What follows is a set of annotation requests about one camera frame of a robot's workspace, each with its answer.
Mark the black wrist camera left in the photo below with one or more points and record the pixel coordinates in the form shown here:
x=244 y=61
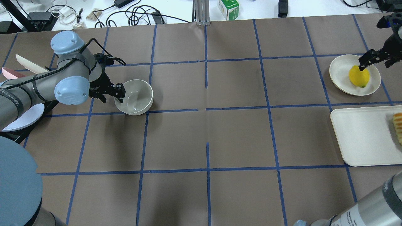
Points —
x=102 y=59

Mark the white round plate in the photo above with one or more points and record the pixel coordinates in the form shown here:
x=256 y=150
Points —
x=347 y=76

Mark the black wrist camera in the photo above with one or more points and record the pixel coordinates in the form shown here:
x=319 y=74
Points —
x=102 y=59
x=389 y=21

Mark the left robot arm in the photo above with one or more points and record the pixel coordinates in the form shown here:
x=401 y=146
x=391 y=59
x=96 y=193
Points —
x=79 y=75

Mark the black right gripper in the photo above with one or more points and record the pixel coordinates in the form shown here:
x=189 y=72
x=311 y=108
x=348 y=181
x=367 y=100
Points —
x=391 y=41

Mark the aluminium frame post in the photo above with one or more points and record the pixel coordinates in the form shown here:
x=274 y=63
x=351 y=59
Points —
x=200 y=14

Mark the yellow lemon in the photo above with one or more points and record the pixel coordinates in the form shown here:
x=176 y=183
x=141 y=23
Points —
x=358 y=78

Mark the white ceramic bowl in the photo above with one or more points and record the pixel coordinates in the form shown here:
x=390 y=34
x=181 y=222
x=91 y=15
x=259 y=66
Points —
x=139 y=97

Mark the black power adapter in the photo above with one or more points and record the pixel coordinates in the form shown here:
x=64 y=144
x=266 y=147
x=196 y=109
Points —
x=282 y=8

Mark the pink plate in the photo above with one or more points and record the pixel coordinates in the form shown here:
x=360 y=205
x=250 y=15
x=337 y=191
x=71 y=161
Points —
x=11 y=74

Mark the green white carton box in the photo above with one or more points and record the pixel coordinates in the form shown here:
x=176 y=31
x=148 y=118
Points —
x=229 y=9

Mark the white rectangular tray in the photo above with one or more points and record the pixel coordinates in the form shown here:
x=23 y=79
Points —
x=366 y=135

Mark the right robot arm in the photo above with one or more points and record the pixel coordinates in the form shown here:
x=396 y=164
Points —
x=381 y=207

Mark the cream plate in rack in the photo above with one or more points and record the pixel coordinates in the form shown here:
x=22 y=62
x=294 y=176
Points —
x=31 y=66

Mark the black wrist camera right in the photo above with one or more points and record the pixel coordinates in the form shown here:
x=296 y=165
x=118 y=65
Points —
x=389 y=21

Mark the light blue plate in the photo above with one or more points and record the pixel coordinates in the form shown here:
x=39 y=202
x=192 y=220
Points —
x=27 y=119

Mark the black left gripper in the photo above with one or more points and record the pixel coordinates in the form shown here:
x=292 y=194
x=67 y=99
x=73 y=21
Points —
x=100 y=82

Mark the black dish rack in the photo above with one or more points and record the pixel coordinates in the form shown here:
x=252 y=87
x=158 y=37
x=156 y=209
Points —
x=20 y=135

